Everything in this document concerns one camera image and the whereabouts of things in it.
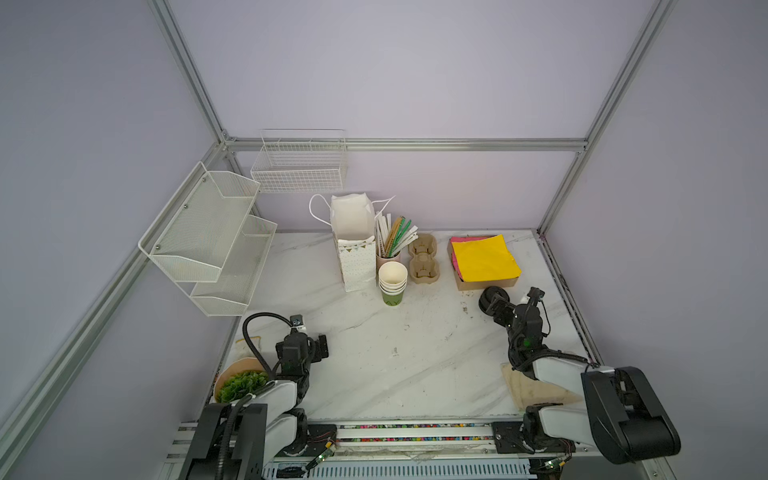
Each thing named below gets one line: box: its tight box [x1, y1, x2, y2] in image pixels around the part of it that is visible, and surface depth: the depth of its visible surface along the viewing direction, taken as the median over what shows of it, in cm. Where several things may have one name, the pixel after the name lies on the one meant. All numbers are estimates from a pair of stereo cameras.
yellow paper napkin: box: [451, 234, 522, 282], surface depth 110 cm
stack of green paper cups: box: [378, 261, 408, 307], surface depth 92 cm
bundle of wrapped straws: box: [376, 212, 419, 258], surface depth 102 cm
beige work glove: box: [502, 363, 583, 411], surface depth 82 cm
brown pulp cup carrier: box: [408, 233, 441, 284], surface depth 109 cm
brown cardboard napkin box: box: [447, 237, 520, 291], surface depth 104 cm
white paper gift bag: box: [330, 192, 376, 293], surface depth 97 cm
